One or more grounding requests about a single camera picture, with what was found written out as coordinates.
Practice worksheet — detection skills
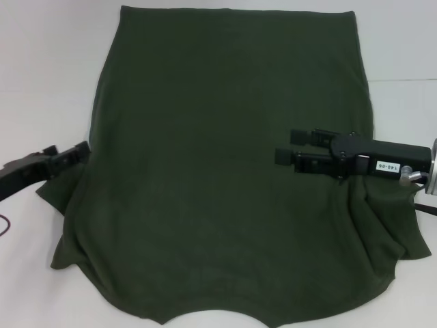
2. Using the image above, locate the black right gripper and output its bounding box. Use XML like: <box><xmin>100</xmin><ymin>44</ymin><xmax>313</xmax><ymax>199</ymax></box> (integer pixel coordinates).
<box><xmin>274</xmin><ymin>128</ymin><xmax>430</xmax><ymax>182</ymax></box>

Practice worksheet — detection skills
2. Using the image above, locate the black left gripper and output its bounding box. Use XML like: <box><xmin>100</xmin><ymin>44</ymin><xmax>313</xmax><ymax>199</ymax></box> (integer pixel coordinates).
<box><xmin>0</xmin><ymin>141</ymin><xmax>91</xmax><ymax>203</ymax></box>

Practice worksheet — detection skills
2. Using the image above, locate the dark green t-shirt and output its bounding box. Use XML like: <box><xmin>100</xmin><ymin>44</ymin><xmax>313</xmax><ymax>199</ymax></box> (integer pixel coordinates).
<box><xmin>36</xmin><ymin>3</ymin><xmax>434</xmax><ymax>328</ymax></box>

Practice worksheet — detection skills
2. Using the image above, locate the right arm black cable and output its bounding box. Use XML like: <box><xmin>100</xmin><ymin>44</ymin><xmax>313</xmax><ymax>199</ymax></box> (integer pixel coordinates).
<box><xmin>399</xmin><ymin>165</ymin><xmax>437</xmax><ymax>217</ymax></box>

